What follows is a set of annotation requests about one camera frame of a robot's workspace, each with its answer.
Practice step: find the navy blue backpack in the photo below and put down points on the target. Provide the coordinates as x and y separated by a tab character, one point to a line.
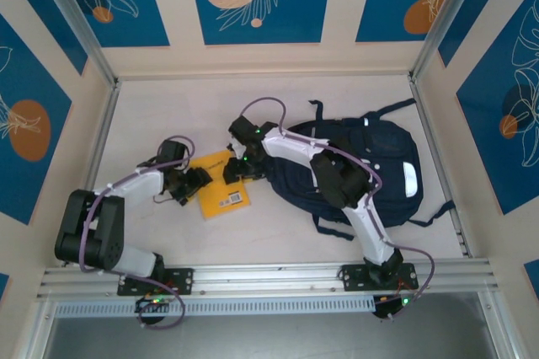
391	190

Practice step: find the yellow book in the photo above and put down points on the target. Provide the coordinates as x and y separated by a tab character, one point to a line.
223	199

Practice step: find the blue panel orange oval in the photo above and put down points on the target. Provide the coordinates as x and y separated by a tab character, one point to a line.
25	190

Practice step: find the blue panel small orange dot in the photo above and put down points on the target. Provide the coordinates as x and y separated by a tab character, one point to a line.
126	26

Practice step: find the left aluminium frame post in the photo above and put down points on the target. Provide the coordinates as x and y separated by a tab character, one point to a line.
71	9

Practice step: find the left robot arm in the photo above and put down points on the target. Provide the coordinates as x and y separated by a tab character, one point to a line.
135	186

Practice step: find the aluminium frame post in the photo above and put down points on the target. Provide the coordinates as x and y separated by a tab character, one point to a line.
446	13
71	9

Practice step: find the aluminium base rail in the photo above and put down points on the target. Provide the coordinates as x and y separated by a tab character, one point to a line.
269	279

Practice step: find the right black mount plate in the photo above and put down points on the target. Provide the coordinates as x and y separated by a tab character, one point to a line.
353	277

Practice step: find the blue panel large beige circle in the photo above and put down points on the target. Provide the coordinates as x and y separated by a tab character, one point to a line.
295	17

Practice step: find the left aluminium side rail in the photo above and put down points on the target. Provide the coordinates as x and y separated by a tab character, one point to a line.
101	140

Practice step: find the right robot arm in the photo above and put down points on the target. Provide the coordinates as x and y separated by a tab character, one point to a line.
295	148

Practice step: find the left black mount plate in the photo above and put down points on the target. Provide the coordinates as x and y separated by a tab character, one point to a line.
185	281

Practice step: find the small circuit board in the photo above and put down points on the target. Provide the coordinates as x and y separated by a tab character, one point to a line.
153	302
405	301

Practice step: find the black mount plate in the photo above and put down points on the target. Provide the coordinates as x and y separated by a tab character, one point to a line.
185	281
353	277

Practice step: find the aluminium side rail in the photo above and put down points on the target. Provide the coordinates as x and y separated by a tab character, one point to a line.
101	140
425	123

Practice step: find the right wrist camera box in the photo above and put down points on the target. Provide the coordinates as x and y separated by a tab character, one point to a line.
236	149

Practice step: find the right aluminium side rail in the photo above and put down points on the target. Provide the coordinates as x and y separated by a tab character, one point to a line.
425	123

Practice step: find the right aluminium frame post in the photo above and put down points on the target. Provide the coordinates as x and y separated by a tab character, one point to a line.
446	13

